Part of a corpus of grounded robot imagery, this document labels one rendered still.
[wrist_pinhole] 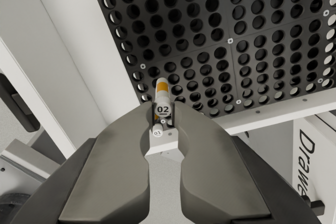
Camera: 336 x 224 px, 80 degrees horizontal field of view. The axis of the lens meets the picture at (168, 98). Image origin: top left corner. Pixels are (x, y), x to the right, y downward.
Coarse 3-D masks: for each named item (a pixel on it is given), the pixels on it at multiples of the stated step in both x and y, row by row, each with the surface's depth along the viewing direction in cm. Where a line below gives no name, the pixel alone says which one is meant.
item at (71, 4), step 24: (48, 0) 24; (72, 0) 24; (96, 0) 24; (72, 24) 25; (96, 24) 25; (72, 48) 26; (96, 48) 26; (96, 72) 28; (120, 72) 28; (96, 96) 30; (120, 96) 30; (264, 96) 30; (312, 96) 27; (168, 120) 32; (216, 120) 28; (240, 120) 27; (264, 120) 26; (168, 144) 27
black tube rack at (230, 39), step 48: (144, 0) 18; (192, 0) 18; (240, 0) 19; (288, 0) 19; (144, 48) 20; (192, 48) 21; (240, 48) 24; (288, 48) 21; (144, 96) 26; (192, 96) 27; (240, 96) 23; (288, 96) 24
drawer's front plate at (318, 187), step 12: (300, 120) 33; (312, 120) 31; (312, 132) 30; (324, 132) 28; (300, 144) 35; (324, 144) 28; (312, 156) 32; (324, 156) 29; (300, 168) 38; (312, 168) 33; (324, 168) 30; (312, 180) 34; (324, 180) 31; (300, 192) 40; (312, 192) 36; (324, 192) 32; (324, 204) 33; (324, 216) 34
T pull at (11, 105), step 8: (0, 80) 20; (8, 80) 21; (0, 88) 21; (8, 88) 21; (0, 96) 21; (8, 96) 21; (16, 96) 21; (8, 104) 21; (16, 104) 22; (24, 104) 22; (16, 112) 22; (24, 112) 22; (32, 112) 22; (24, 120) 22; (32, 120) 23; (24, 128) 23; (32, 128) 23
